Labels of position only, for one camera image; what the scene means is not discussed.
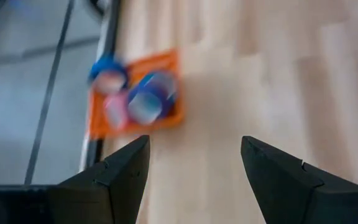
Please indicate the light blue tape roll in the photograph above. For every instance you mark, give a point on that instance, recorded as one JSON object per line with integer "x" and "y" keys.
{"x": 135, "y": 96}

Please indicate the large thin blue tape roll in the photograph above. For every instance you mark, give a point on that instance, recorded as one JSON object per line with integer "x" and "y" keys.
{"x": 104, "y": 63}

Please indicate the pink tape roll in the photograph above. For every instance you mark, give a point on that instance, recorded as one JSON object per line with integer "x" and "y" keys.
{"x": 115, "y": 112}

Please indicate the dark purple-blue tape roll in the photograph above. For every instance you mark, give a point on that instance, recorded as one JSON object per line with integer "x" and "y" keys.
{"x": 166, "y": 81}

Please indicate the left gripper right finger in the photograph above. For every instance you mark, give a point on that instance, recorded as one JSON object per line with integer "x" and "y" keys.
{"x": 284, "y": 186}

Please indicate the black aluminium table frame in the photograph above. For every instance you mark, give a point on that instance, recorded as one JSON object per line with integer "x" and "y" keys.
{"x": 112, "y": 25}

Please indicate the orange plastic basket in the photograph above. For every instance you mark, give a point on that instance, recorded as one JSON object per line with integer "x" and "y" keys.
{"x": 98, "y": 124}

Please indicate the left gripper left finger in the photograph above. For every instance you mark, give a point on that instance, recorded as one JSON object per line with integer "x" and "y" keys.
{"x": 117, "y": 186}

